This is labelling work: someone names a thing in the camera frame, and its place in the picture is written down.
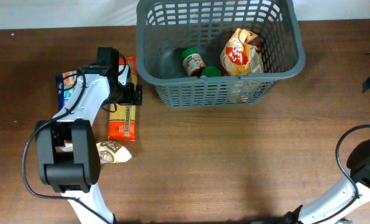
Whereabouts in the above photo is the brown white snack pouch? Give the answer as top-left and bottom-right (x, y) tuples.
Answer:
(96, 140), (132, 164)

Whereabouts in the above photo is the San Remo spaghetti packet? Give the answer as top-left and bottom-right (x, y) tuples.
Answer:
(108, 56), (138, 141)

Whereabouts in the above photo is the Kleenex tissue multipack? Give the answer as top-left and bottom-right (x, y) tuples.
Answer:
(55, 70), (77, 110)

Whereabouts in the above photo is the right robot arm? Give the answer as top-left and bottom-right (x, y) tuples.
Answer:
(281, 124), (370, 223)

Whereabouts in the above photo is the orange crinkled snack bag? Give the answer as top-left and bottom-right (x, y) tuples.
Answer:
(219, 27), (266, 103)

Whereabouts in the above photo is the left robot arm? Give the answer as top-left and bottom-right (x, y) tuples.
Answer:
(29, 47), (142, 223)

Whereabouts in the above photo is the grey plastic basket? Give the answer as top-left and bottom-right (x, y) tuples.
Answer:
(136, 0), (306, 108)

